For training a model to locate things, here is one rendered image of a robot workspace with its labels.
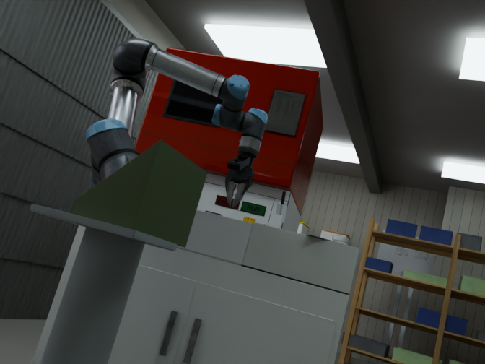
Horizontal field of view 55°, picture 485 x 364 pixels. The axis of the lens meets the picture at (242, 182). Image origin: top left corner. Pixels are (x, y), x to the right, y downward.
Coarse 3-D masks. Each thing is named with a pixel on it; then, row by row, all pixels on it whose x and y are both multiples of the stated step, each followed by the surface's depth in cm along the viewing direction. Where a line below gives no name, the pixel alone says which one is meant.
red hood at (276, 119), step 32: (224, 64) 237; (256, 64) 234; (160, 96) 240; (192, 96) 236; (256, 96) 230; (288, 96) 226; (320, 96) 251; (160, 128) 235; (192, 128) 232; (224, 128) 229; (288, 128) 222; (320, 128) 284; (192, 160) 228; (224, 160) 224; (256, 160) 221; (288, 160) 218
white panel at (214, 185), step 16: (208, 176) 229; (208, 192) 227; (224, 192) 226; (256, 192) 223; (272, 192) 221; (288, 192) 220; (208, 208) 225; (224, 208) 224; (240, 208) 222; (272, 208) 220; (272, 224) 218
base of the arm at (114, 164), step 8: (112, 152) 128; (120, 152) 128; (128, 152) 129; (136, 152) 133; (104, 160) 128; (112, 160) 127; (120, 160) 126; (128, 160) 127; (104, 168) 127; (112, 168) 125; (104, 176) 125
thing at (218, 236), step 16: (192, 224) 159; (208, 224) 158; (224, 224) 157; (240, 224) 156; (192, 240) 158; (208, 240) 157; (224, 240) 156; (240, 240) 155; (224, 256) 155; (240, 256) 154
